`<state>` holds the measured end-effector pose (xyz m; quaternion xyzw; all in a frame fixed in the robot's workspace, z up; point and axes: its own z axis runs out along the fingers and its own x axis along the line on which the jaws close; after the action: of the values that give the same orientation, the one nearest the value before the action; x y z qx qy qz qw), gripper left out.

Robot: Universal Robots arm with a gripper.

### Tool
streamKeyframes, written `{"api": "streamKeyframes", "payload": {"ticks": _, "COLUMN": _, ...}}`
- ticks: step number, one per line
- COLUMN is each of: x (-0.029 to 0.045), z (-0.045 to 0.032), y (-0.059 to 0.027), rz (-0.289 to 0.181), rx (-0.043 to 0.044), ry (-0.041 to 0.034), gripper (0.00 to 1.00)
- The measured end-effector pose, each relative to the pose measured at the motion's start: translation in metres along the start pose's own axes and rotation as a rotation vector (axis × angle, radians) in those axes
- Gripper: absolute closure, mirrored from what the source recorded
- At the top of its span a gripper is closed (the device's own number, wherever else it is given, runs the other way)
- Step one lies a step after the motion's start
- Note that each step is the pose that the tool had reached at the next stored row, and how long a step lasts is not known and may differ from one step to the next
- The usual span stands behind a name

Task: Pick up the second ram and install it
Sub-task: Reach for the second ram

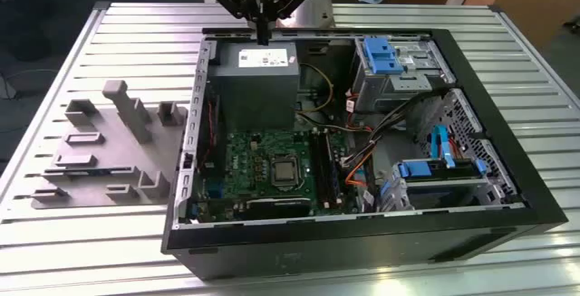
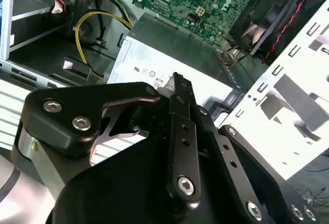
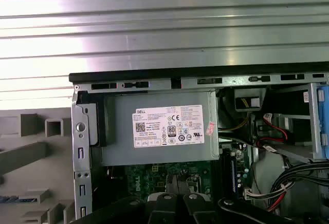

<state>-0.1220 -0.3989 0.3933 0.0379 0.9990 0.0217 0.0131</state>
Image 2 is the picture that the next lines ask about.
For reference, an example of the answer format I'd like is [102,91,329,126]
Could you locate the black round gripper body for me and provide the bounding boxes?
[46,102,247,224]

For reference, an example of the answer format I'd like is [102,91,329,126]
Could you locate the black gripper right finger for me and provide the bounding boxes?
[191,104,319,224]

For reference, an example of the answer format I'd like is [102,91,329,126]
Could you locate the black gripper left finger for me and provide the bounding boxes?
[22,72,203,206]

